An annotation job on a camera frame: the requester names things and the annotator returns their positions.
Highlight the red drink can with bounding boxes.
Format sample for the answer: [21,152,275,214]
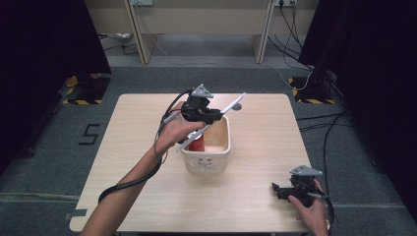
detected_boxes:
[186,130,207,152]

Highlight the person's right hand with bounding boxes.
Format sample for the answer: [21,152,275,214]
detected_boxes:
[287,179,329,236]

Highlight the right hand-held gripper cable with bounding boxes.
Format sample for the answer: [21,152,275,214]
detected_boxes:
[307,181,336,236]

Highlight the thin black floor cable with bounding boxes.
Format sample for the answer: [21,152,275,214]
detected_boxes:
[97,32,140,56]

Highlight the black curtain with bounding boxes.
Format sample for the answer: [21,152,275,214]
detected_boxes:
[0,0,112,176]
[297,0,417,225]

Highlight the person's left hand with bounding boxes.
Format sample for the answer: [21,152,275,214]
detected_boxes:
[154,100,207,155]

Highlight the beige wooden desk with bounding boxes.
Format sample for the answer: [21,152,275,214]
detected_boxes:
[83,0,321,65]

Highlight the cream square bin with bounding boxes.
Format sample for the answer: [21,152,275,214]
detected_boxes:
[179,113,232,175]

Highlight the hand-held gripper cable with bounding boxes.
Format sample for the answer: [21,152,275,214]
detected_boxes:
[307,181,336,236]
[97,88,195,205]

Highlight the left hand-held gripper cable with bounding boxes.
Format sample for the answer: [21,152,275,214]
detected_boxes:
[97,88,195,205]

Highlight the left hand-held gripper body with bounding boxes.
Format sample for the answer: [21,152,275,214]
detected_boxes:
[180,83,218,124]

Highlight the white paper-wrapped straw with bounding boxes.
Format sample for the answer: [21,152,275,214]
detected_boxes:
[172,91,247,154]

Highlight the black wall cables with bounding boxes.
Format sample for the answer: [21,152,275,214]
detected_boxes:
[267,0,314,72]

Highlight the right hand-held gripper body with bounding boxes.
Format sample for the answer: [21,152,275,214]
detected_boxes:
[287,164,328,207]

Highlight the black floor cables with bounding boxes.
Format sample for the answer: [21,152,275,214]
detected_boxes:
[295,110,354,200]

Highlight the black stand base hazard tape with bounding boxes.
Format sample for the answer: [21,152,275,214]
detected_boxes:
[61,73,111,106]
[287,76,337,105]

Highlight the white power adapter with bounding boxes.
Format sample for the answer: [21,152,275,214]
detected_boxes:
[114,32,134,43]

